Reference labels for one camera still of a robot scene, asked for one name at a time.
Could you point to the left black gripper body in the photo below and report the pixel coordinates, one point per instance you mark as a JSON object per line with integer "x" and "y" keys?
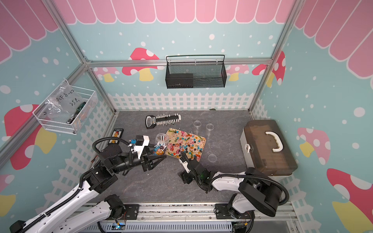
{"x": 144, "y": 162}

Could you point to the clear candy jar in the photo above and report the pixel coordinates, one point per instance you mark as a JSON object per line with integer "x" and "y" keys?
{"x": 161, "y": 144}
{"x": 197, "y": 124}
{"x": 210, "y": 127}

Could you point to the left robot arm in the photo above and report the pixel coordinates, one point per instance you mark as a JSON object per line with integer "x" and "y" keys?
{"x": 117, "y": 156}

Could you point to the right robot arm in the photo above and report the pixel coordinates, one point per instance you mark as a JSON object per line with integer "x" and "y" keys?
{"x": 254, "y": 191}

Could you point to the pile of lollipops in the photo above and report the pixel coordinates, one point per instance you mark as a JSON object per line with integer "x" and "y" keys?
{"x": 186, "y": 144}

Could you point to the floral rectangular tray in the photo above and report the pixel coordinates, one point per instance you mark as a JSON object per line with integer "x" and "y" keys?
{"x": 185, "y": 144}

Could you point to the black box in basket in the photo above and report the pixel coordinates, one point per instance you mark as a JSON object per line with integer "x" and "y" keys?
{"x": 179, "y": 80}

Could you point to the green tool in basket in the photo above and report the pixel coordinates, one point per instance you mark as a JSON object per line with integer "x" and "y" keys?
{"x": 78, "y": 110}

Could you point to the clear plastic zip bag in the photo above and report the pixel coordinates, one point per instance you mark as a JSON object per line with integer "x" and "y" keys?
{"x": 63, "y": 102}

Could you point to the brown plastic toolbox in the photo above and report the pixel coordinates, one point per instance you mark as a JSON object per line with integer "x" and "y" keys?
{"x": 265, "y": 149}

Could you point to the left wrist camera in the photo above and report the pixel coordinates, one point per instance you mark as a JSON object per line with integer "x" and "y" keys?
{"x": 138, "y": 144}

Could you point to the black socket holder rail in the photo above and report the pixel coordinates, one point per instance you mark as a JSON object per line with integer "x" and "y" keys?
{"x": 151, "y": 121}

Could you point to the black wire mesh basket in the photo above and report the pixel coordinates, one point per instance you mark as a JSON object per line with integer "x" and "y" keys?
{"x": 208, "y": 70}

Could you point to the white wire basket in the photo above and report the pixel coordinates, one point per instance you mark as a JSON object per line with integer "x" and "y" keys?
{"x": 59, "y": 124}

